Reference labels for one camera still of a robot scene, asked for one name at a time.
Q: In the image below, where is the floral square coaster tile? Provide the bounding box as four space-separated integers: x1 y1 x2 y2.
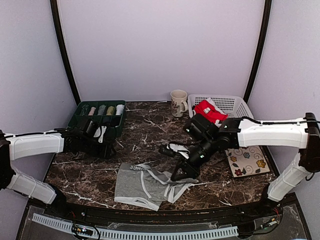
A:
225 145 271 178

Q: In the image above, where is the olive rolled cloth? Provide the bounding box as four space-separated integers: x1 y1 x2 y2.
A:
106 106 115 116

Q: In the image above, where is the grey underwear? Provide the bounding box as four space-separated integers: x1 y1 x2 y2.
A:
114 163 198 211

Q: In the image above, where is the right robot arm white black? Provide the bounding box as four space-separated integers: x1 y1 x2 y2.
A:
171 112 320 217

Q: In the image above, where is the white rolled cloth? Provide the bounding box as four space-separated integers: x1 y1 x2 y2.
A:
115 104 125 116

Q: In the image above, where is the green divided organizer tray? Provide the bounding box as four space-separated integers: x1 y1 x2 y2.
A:
67 100 126 138

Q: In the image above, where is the black frame post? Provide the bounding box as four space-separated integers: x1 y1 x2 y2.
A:
243 0 272 103
50 0 81 105

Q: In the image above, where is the right black frame post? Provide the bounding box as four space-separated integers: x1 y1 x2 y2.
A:
243 0 272 103

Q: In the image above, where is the pink rolled cloth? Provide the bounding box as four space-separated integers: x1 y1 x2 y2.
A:
88 107 96 116

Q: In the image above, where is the navy underwear cream waistband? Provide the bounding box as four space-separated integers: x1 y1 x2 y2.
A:
101 116 112 128

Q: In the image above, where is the red underwear in basket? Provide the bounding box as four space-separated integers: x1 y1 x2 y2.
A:
194 97 228 125

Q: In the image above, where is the black front rail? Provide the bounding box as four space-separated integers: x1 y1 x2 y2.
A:
29 192 298 226

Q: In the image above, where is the left black frame post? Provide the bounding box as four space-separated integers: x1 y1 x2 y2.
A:
50 0 81 105

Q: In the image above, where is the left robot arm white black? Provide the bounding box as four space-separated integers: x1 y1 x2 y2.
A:
0 119 116 218

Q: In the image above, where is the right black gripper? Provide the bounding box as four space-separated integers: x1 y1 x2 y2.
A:
171 135 217 180

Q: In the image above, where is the grey-green rolled cloth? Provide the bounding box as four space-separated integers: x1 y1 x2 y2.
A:
97 104 106 116

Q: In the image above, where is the white plastic basket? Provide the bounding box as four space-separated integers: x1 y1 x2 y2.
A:
187 94 254 119

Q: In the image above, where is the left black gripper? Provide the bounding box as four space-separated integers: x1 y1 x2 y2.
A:
80 136 117 160

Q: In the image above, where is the cream floral mug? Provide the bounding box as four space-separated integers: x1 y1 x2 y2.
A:
170 89 189 118

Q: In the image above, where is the white slotted cable duct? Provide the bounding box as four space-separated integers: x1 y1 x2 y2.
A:
31 213 239 240

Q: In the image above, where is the small green circuit board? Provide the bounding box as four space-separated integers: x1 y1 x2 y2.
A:
71 225 94 237

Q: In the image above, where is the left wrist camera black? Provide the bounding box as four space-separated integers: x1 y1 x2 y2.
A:
93 125 111 144

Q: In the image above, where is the patterned dark rolled cloth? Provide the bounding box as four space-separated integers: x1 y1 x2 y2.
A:
78 104 90 116

